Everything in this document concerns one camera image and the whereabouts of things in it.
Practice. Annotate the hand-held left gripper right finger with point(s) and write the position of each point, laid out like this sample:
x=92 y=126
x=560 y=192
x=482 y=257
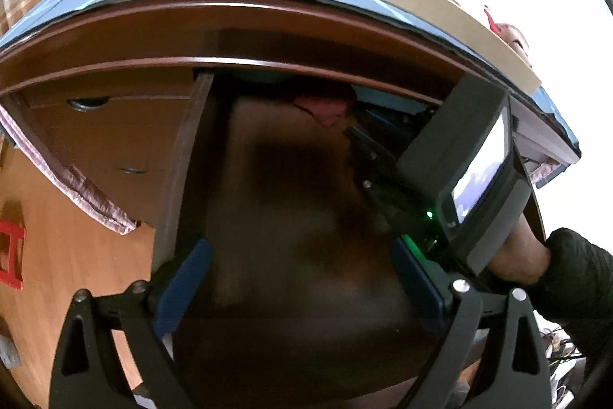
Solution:
x=416 y=289

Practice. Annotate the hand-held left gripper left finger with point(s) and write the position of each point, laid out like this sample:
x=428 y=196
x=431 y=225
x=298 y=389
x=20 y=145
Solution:
x=184 y=284

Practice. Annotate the pink striped cloth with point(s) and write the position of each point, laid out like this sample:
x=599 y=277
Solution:
x=546 y=174
x=81 y=188

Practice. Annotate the person's right forearm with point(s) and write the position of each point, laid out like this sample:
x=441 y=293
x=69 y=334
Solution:
x=574 y=284

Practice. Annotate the dark red underwear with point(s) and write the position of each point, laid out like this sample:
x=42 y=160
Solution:
x=325 y=109

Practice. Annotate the dark wooden dresser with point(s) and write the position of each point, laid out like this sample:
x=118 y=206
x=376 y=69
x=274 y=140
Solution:
x=119 y=126

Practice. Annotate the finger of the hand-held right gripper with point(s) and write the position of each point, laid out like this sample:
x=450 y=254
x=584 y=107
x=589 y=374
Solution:
x=378 y=179
x=390 y=117

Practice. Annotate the wooden drawer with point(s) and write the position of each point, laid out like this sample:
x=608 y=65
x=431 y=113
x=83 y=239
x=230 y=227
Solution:
x=268 y=179

